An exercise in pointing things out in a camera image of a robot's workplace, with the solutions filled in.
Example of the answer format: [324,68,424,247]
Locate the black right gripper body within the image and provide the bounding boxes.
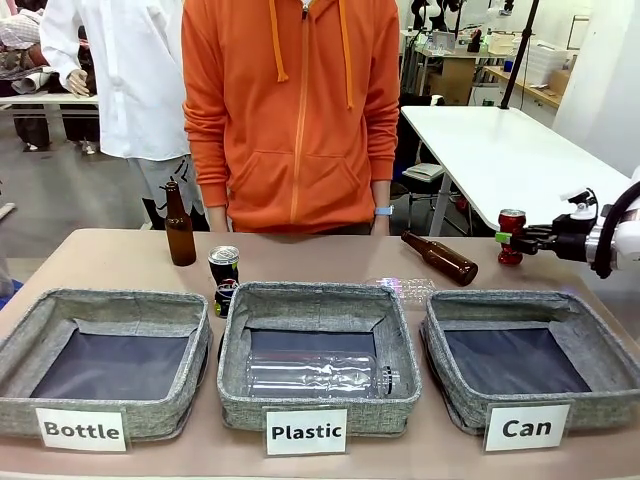
[551,213,591,263]

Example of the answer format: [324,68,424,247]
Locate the crushed red can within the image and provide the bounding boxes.
[497,208,528,267]

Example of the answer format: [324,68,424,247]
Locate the brown glass bottle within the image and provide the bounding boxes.
[163,180,198,267]
[400,229,480,287]

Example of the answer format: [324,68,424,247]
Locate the clear bottle with pink label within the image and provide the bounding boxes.
[364,273,437,307]

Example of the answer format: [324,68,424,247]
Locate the crushed black can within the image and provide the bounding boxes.
[207,244,242,319]

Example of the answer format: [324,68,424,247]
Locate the person's left forearm orange sleeve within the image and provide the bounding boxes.
[366,99,402,208]

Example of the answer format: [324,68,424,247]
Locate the person's right forearm orange sleeve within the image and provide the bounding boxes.
[182,99,234,209]

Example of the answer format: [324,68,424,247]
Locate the grey fabric basket can label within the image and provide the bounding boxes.
[421,289,640,436]

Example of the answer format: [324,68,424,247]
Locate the white sign reading Can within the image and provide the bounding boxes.
[482,402,573,453]

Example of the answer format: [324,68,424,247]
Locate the grey fabric basket plastic label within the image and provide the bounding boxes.
[216,281,424,438]

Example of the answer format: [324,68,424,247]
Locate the grey fabric basket bottle label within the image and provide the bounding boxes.
[0,287,212,443]

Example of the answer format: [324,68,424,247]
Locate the person's right hand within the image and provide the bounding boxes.
[206,204,231,233]

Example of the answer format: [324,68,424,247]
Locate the white background table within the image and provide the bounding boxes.
[399,104,632,238]

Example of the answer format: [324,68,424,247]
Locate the book on stool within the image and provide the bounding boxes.
[401,162,447,182]

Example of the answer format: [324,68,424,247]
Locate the wooden workbench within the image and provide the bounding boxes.
[482,64,562,110]

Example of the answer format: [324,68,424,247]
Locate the cardboard box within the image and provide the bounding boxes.
[439,57,477,107]

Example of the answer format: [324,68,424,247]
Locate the black tripod pole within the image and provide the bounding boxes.
[499,0,537,112]

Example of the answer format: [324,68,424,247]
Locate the stacked white storage bins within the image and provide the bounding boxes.
[526,38,581,77]

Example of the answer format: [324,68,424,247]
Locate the large clear plastic bottle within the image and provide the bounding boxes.
[243,351,402,401]

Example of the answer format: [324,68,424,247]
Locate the orange zip hoodie torso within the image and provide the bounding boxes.
[181,0,402,236]

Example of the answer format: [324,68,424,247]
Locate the white sign reading Plastic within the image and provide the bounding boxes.
[263,407,350,458]

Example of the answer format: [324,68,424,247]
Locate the grey printed shorts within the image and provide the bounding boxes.
[126,153,207,232]

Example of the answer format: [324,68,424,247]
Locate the person in white shirt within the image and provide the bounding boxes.
[39,0,194,162]

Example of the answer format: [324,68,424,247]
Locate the white sign reading Bottle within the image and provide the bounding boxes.
[34,406,128,454]

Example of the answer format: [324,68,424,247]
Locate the long white table with clothes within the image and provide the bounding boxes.
[0,92,101,120]

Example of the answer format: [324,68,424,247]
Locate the pile of clothes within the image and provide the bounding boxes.
[0,3,56,95]

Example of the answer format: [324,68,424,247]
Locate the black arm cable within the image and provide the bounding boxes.
[595,180,640,280]

